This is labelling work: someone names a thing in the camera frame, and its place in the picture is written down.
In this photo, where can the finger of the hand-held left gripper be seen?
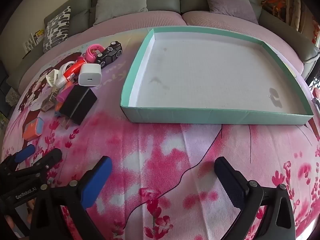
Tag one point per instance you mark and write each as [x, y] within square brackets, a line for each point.
[48, 158]
[25, 153]

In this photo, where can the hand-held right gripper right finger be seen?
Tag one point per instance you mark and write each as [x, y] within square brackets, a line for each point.
[228, 182]

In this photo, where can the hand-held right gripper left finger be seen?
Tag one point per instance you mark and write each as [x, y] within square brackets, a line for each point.
[96, 182]

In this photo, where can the orange and blue silicone case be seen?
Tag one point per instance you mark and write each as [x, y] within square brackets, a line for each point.
[33, 129]

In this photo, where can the cream plastic clip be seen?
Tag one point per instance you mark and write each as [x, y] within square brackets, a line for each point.
[52, 78]

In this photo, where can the red glue stick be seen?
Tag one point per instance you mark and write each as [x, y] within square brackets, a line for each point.
[72, 72]

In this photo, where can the teal shallow cardboard box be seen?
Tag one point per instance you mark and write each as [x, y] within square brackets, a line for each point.
[205, 75]

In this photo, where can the pink smart watch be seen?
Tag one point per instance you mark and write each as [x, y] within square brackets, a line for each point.
[91, 52]

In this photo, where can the black charger block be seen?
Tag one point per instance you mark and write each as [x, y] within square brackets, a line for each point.
[78, 102]

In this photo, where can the pink glitter tube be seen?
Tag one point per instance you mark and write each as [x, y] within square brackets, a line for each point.
[64, 95]

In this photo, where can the printed cartoon blanket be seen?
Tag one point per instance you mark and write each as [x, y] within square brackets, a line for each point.
[162, 155]

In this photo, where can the white charger plug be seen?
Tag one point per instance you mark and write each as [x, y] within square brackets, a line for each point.
[89, 76]

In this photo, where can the stack of booklets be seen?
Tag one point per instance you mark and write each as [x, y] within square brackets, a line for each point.
[32, 40]

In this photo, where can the black toy car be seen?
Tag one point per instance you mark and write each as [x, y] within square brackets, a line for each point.
[110, 53]

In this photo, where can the black and white patterned pillow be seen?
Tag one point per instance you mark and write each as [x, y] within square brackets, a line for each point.
[57, 27]

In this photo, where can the pink waffle sofa cover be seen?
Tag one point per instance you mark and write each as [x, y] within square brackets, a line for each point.
[162, 20]

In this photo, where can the orange stuffed toy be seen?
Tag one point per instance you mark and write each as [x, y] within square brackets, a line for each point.
[273, 2]

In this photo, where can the patterned curtain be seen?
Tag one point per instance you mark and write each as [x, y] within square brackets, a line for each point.
[297, 7]

